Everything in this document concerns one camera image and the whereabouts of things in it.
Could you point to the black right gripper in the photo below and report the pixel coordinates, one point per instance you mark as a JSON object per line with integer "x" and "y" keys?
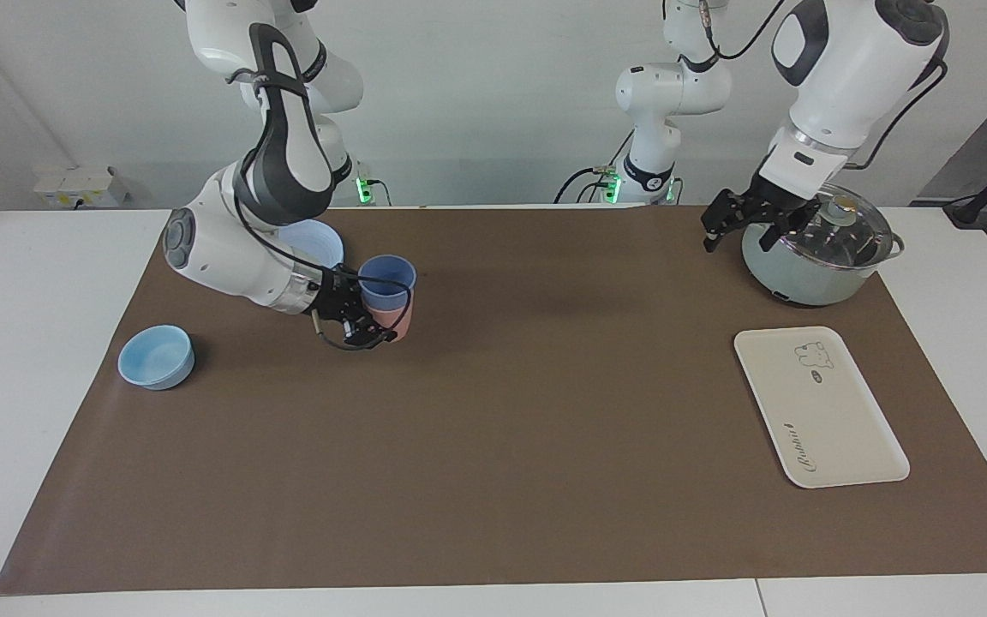
{"x": 341, "y": 300}

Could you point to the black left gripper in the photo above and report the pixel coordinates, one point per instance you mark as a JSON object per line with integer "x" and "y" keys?
{"x": 780, "y": 210}

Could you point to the blue cup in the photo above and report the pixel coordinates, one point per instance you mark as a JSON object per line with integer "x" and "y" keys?
{"x": 384, "y": 300}

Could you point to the pink cup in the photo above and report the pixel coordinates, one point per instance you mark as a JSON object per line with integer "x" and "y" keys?
{"x": 405, "y": 321}

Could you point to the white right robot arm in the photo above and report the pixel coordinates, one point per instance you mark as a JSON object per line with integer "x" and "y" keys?
{"x": 219, "y": 248}

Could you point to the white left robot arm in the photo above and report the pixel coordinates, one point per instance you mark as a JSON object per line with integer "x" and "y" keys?
{"x": 845, "y": 68}

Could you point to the cream tray with rabbit print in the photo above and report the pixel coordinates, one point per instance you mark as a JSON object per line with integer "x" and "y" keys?
{"x": 828, "y": 411}

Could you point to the light blue plate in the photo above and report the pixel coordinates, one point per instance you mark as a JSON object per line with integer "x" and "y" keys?
{"x": 322, "y": 244}

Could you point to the pale green cooking pot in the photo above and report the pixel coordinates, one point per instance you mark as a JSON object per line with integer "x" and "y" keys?
{"x": 802, "y": 283}

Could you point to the glass pot lid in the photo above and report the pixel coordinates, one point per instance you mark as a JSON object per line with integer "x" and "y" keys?
{"x": 845, "y": 240}

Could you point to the brown table mat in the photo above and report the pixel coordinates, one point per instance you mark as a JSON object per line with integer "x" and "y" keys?
{"x": 502, "y": 428}

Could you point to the light blue bowl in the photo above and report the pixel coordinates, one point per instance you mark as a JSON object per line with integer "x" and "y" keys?
{"x": 155, "y": 360}

